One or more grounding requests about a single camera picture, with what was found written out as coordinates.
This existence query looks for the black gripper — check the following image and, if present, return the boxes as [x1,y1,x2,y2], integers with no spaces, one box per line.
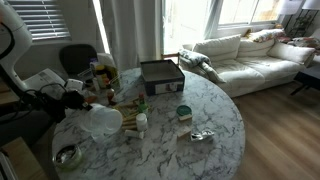
[61,88,95,113]

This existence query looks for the clear plastic cup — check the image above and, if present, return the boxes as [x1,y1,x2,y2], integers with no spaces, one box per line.
[80,102,124,136]

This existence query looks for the orange snack bag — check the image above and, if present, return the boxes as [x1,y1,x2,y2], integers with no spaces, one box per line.
[83,94,99,105]

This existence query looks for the slim white bottle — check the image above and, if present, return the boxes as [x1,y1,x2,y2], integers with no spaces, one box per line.
[92,76,101,93]

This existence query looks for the small brown bottle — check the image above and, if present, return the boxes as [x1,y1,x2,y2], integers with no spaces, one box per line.
[106,87,116,105]

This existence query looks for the small white box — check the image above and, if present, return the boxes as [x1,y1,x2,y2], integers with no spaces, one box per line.
[64,78,85,92]

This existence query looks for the yellow lid jar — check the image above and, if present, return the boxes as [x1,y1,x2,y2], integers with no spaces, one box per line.
[94,64,108,89]

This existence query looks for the yellow green bag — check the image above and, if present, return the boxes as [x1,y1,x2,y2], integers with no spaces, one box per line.
[105,64,120,92]

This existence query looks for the yellow green card pack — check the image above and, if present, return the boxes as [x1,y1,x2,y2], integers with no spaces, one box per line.
[114,102,142,122]

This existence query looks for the small wooden block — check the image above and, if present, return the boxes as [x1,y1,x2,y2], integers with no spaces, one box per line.
[121,119,138,127]
[178,113,194,122]
[176,125,193,140]

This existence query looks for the black chair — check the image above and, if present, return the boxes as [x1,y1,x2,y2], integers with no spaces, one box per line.
[58,43,100,77]

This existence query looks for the white printed paper sheet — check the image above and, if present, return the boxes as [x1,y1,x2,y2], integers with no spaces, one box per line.
[24,67,67,92]

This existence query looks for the white plastic bag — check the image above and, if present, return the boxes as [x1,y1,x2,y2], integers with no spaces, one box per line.
[96,52,117,68]

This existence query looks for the silver tube white cap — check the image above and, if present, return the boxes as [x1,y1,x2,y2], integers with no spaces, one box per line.
[124,128,145,140]

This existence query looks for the green bottle red cap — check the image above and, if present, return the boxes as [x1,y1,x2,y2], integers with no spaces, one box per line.
[137,92,150,115]

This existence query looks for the white pill bottle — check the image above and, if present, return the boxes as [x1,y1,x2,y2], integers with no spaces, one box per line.
[135,112,149,132]

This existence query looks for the dark grey office chair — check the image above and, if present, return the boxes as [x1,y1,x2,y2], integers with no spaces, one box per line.
[0,108,56,148]

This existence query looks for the dark blue cardboard box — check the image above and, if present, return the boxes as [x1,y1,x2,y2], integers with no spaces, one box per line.
[139,59,186,97]

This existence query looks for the white curtain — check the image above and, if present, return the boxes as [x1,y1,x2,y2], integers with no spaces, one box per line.
[99,0,164,72]

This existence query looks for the green round lid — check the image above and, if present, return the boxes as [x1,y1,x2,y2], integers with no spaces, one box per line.
[176,104,193,117]

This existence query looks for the white window blinds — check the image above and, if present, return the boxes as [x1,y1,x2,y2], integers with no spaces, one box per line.
[7,0,72,42]

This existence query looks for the crumpled silver foil wrapper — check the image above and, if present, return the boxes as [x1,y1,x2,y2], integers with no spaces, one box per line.
[190,128,216,143]

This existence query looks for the grey patterned blanket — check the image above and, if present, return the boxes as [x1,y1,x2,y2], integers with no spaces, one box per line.
[177,48,227,85]

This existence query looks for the white sofa back cushion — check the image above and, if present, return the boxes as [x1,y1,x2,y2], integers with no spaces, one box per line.
[192,33,242,63]
[236,37,276,60]
[267,41,317,66]

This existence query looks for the white sofa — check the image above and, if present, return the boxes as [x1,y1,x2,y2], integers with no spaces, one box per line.
[181,28,320,99]

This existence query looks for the floral throw pillow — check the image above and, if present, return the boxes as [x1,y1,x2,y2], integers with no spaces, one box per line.
[287,35,318,52]
[247,27,286,44]

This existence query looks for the dark side table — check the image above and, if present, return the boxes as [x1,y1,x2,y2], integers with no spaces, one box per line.
[289,64,320,97]

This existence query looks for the white lamp shade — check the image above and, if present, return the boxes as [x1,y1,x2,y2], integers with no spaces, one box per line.
[277,0,301,16]

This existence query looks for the black metal shelf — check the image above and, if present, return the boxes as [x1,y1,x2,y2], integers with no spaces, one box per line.
[287,9,317,38]

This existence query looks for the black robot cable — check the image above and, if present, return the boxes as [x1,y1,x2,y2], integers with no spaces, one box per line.
[0,21,69,126]

